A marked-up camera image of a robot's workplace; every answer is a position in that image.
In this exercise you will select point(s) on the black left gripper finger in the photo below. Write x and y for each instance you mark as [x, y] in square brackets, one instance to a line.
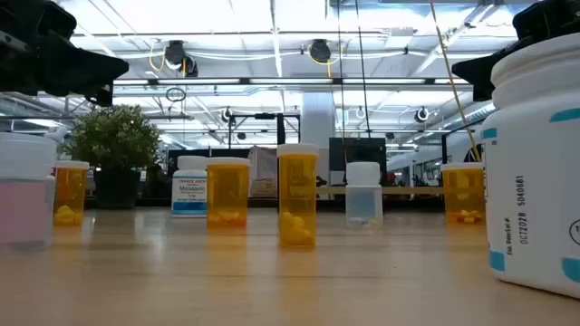
[90, 68]

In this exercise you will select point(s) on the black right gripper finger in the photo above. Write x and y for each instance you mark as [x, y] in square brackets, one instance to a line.
[480, 65]

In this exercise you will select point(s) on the orange pill bottle white cap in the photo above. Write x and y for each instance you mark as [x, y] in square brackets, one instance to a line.
[70, 194]
[297, 194]

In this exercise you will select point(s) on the wide orange pill bottle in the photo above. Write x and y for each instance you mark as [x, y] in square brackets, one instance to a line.
[228, 194]
[462, 194]

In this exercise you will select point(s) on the pink translucent pill bottle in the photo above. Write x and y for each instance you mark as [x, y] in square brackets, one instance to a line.
[25, 208]

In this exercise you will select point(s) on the white melatonin bottle blue label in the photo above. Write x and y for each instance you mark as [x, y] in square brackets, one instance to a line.
[188, 194]

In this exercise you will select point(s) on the pale translucent pill bottle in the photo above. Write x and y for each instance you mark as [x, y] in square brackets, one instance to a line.
[364, 201]

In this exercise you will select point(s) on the potted green plant black pot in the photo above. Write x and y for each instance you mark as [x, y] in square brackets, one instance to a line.
[113, 136]

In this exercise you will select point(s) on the white robot figure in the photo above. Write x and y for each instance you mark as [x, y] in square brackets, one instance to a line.
[58, 133]

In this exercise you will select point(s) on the long ceiling light strip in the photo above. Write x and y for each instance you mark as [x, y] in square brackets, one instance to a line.
[199, 81]

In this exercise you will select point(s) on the large white supplement bottle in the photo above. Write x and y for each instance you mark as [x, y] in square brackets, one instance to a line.
[534, 181]

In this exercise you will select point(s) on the black monitor screen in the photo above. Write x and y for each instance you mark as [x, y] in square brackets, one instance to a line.
[358, 151]

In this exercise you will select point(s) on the black partition panel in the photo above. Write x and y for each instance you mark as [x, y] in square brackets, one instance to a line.
[226, 152]

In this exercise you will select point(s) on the white building pillar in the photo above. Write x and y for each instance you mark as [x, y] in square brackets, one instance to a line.
[317, 122]

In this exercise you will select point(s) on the white draped cloth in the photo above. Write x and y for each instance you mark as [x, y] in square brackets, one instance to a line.
[263, 163]

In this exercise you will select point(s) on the black gantry frame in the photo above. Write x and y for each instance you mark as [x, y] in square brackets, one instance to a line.
[265, 116]

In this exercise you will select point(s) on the black aluminium table frame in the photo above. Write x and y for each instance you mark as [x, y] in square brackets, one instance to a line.
[263, 204]

